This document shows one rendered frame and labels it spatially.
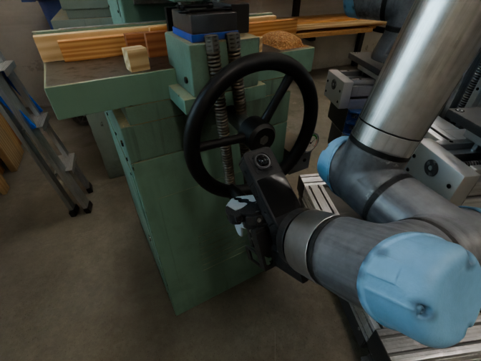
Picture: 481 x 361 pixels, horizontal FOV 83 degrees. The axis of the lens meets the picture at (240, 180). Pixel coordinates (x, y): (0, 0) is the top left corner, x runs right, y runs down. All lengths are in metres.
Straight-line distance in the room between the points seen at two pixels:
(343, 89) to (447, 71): 0.66
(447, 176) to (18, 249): 1.68
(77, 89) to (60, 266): 1.06
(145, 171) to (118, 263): 0.79
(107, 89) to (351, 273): 0.51
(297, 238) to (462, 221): 0.15
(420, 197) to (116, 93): 0.52
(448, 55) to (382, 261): 0.20
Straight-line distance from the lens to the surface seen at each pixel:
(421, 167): 0.69
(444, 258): 0.23
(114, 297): 1.32
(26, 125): 1.48
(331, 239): 0.26
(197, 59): 0.52
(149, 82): 0.60
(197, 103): 0.44
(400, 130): 0.34
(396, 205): 0.33
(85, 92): 0.59
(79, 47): 0.73
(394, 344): 0.99
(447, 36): 0.33
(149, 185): 0.71
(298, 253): 0.29
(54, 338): 1.33
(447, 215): 0.33
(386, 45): 1.05
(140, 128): 0.63
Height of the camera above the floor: 1.06
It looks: 38 degrees down
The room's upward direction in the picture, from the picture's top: straight up
